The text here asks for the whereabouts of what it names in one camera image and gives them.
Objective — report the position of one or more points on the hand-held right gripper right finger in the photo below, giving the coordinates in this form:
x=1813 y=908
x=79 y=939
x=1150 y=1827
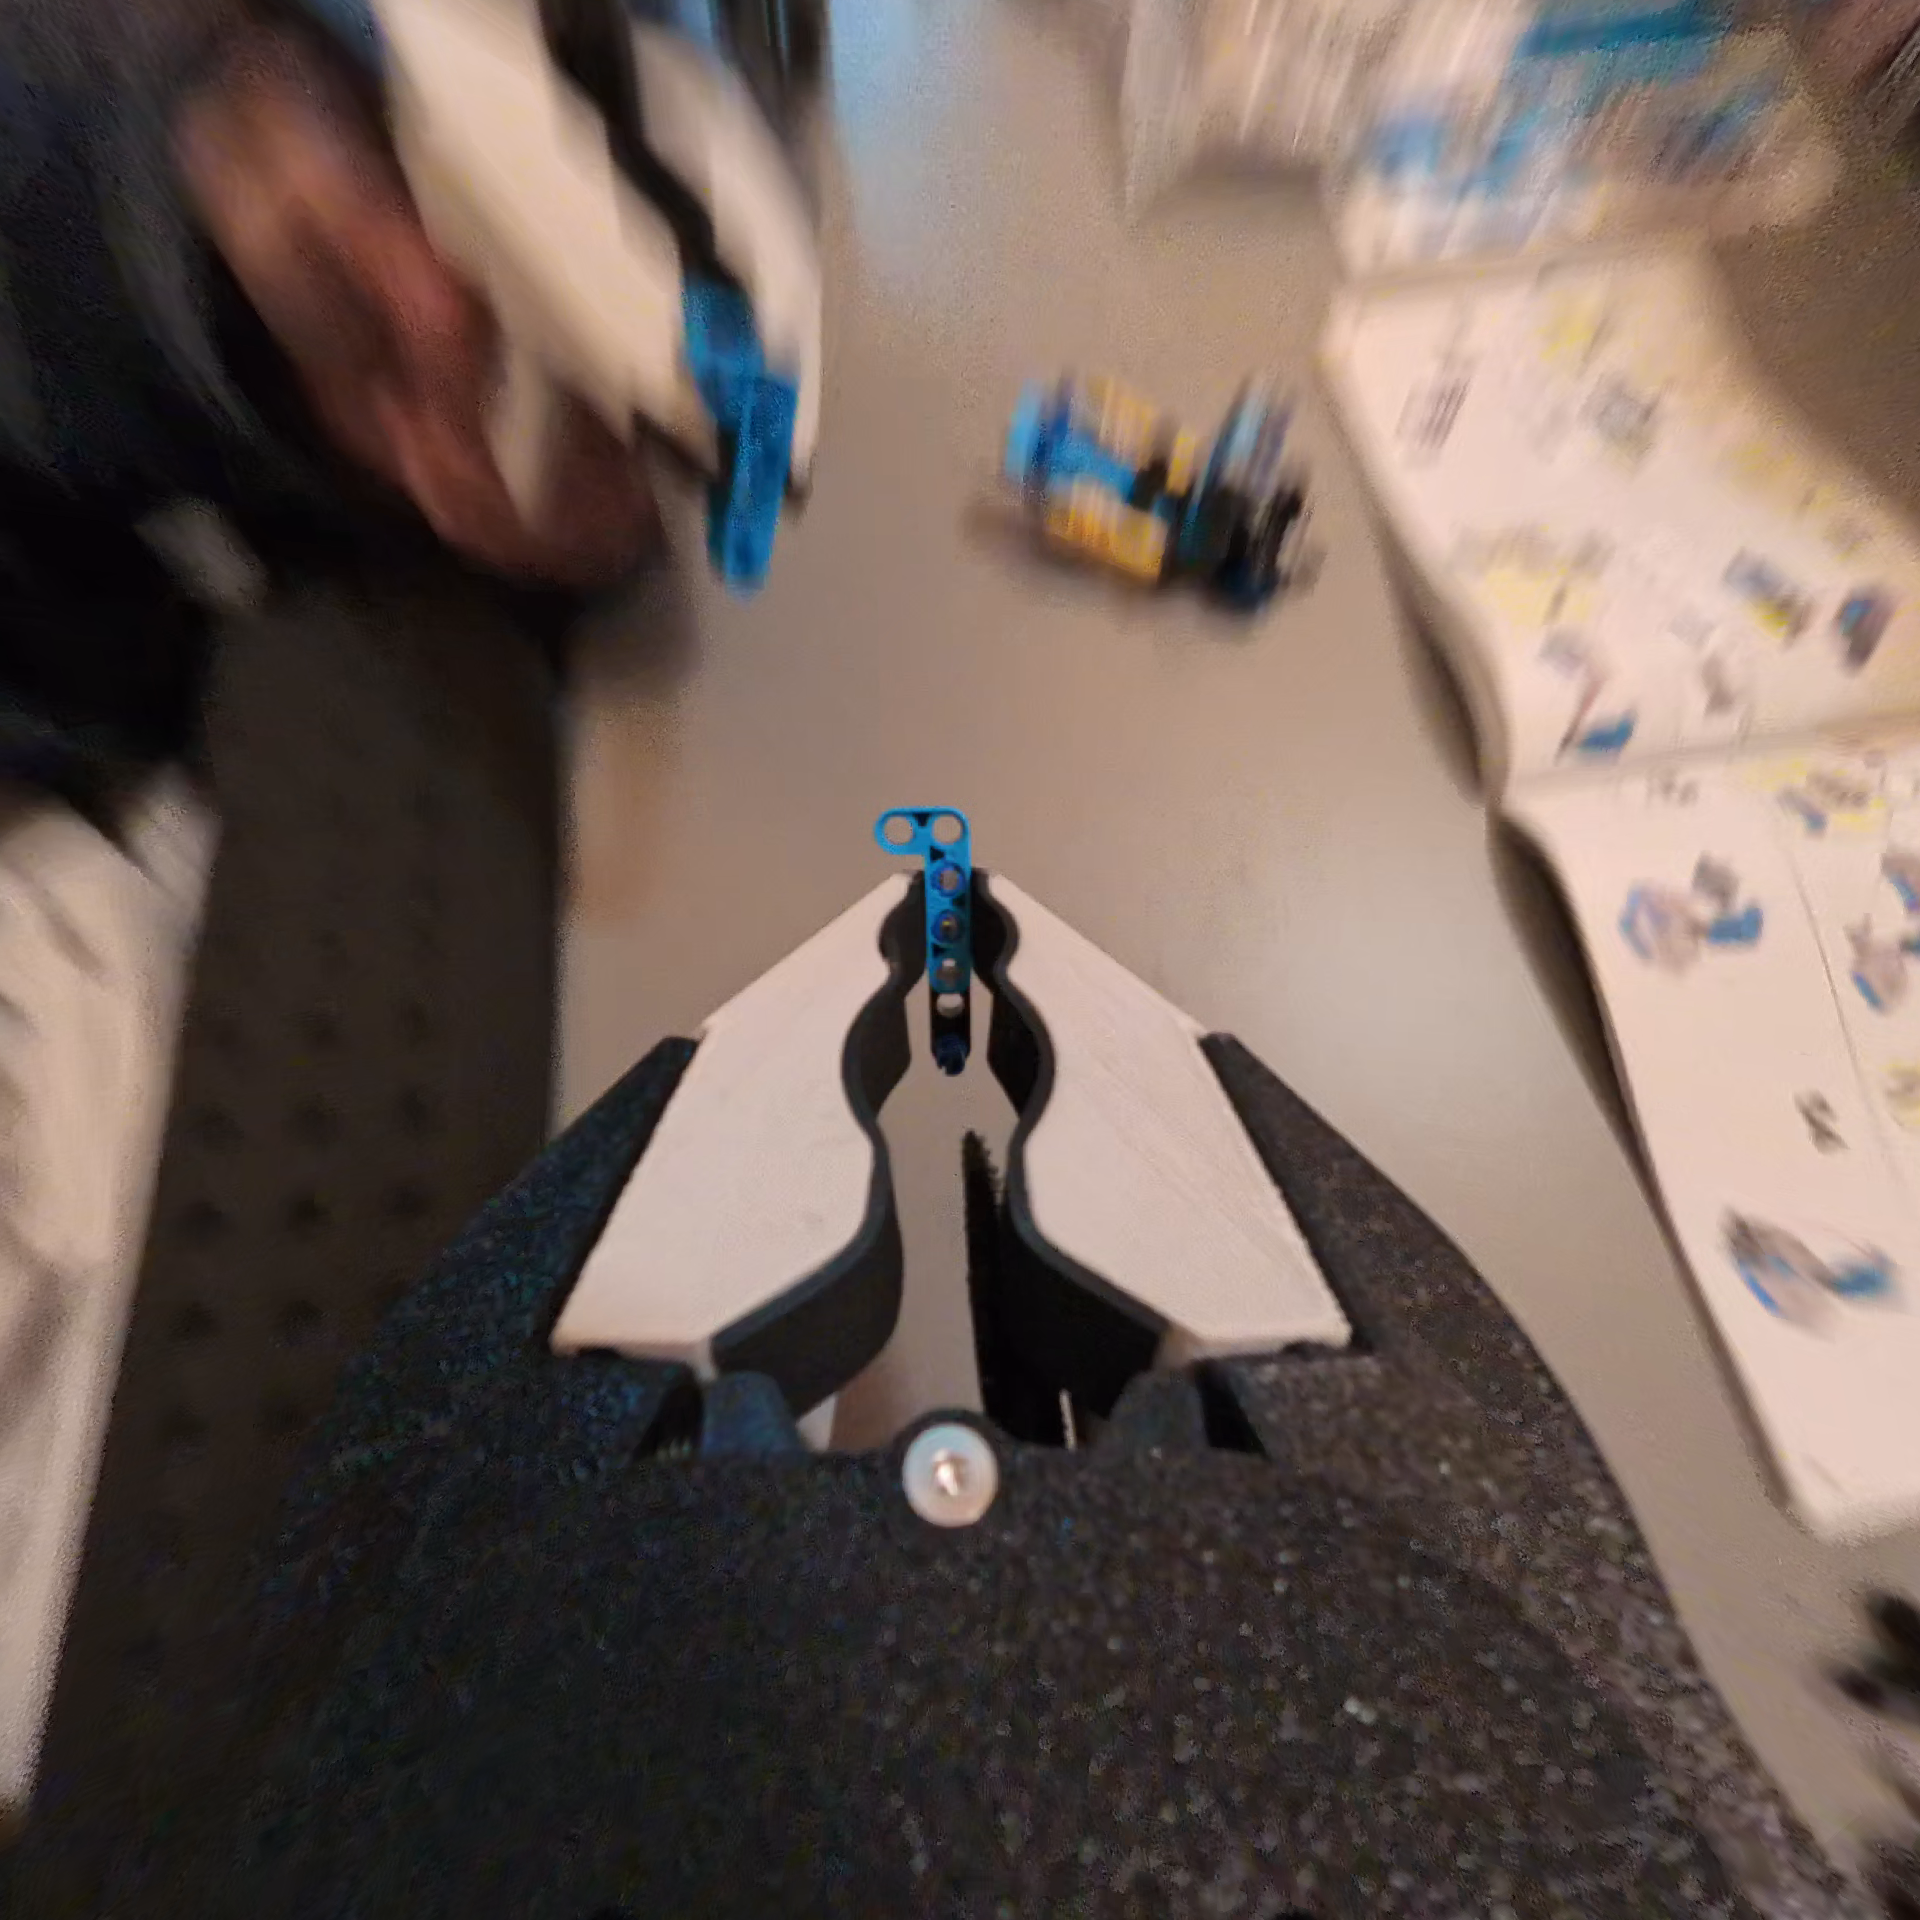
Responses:
x=1156 y=1171

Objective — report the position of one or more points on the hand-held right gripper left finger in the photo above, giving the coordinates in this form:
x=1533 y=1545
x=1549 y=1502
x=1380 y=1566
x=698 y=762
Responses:
x=722 y=1171

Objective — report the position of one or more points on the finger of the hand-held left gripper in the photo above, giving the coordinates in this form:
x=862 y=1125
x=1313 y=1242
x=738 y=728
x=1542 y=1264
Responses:
x=758 y=195
x=510 y=224

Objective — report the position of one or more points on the blue L-shaped brick beam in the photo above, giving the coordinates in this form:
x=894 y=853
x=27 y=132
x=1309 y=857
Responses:
x=949 y=900

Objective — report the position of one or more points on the person's left forearm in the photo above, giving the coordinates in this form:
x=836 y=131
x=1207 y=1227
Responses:
x=90 y=524

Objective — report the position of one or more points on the grey desk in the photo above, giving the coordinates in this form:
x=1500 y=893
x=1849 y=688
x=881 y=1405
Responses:
x=1125 y=721

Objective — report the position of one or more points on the person's left hand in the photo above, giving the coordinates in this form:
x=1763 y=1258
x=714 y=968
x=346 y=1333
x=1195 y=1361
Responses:
x=346 y=330

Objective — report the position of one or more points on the black perforated panel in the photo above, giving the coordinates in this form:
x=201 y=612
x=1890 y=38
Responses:
x=346 y=974

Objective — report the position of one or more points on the blue yellow toy vehicle assembly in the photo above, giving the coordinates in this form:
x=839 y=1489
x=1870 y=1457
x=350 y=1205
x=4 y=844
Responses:
x=1156 y=493

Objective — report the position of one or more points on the white shirt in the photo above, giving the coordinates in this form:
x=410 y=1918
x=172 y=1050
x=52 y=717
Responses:
x=77 y=1200

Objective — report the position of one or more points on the sticker sheet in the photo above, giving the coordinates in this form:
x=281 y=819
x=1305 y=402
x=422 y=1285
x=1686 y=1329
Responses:
x=1575 y=120

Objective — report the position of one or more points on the open instruction booklet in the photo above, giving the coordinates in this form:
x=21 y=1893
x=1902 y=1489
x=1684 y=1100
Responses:
x=1652 y=493

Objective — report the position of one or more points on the pile of small brick pieces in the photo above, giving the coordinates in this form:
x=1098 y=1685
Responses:
x=1882 y=1664

